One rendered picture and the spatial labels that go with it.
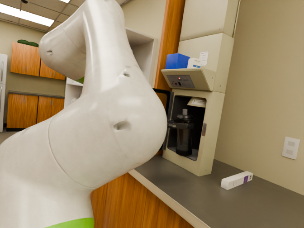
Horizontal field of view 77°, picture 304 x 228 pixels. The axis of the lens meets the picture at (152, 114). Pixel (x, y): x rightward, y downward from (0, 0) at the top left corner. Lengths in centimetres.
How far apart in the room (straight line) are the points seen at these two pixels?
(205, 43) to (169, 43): 27
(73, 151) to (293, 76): 127
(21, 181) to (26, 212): 4
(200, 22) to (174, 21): 21
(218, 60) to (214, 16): 25
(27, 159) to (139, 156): 15
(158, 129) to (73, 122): 10
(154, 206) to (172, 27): 106
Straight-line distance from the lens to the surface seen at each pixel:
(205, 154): 111
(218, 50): 110
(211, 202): 90
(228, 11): 117
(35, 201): 30
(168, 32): 134
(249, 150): 143
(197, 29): 124
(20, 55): 587
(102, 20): 48
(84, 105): 25
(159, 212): 99
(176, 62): 113
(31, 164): 30
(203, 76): 100
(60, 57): 62
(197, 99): 115
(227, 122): 150
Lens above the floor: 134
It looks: 5 degrees down
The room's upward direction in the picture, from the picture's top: 8 degrees clockwise
